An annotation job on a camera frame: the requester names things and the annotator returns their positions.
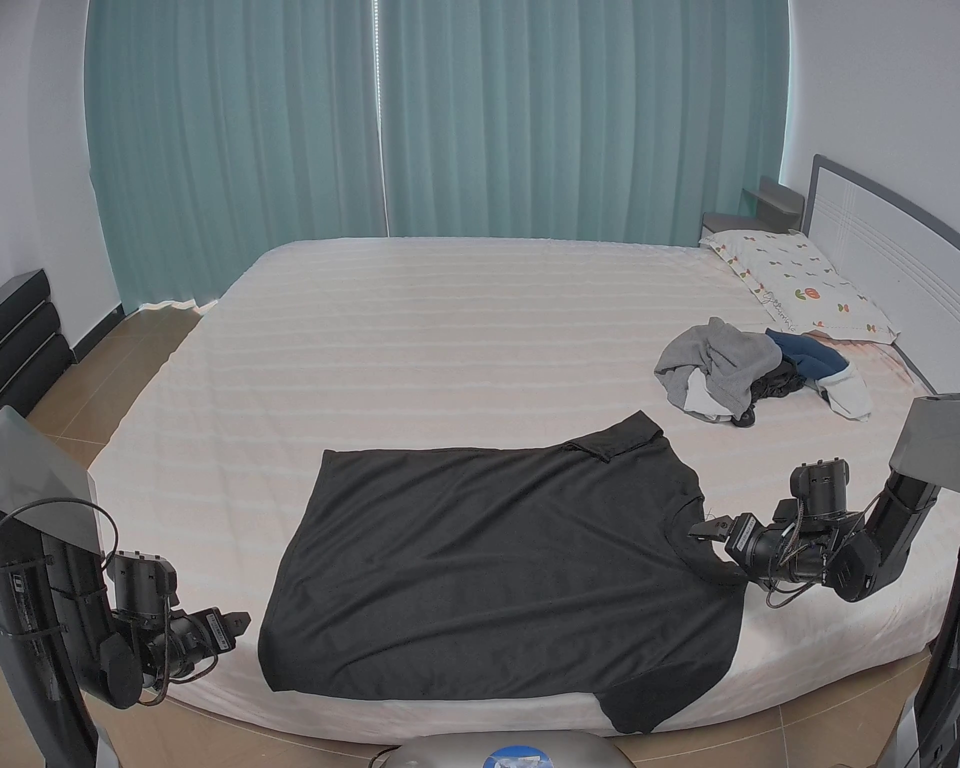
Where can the blue-green curtain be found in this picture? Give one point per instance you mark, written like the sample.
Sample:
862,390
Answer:
585,120
225,150

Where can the grey bedside table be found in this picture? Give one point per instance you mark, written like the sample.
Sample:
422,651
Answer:
772,196

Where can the black chest of drawers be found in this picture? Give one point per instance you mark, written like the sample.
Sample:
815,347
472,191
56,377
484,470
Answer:
30,337

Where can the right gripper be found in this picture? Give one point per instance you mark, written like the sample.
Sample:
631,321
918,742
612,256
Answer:
761,551

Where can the white printed pillow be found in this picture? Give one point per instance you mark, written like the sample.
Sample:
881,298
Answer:
795,277

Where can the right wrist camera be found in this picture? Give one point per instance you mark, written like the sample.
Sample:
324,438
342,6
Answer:
786,512

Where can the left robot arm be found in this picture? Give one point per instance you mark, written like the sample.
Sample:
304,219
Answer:
45,622

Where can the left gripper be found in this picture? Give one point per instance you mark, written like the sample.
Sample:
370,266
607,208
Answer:
199,634

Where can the black T-shirt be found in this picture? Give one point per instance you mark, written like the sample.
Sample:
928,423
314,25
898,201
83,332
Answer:
487,562

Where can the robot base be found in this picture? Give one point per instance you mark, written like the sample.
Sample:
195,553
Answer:
450,754

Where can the bed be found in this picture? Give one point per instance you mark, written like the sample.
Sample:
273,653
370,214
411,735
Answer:
450,337

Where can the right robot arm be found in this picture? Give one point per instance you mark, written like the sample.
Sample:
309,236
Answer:
900,510

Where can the pile of clothes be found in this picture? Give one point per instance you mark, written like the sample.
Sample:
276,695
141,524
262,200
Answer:
735,367

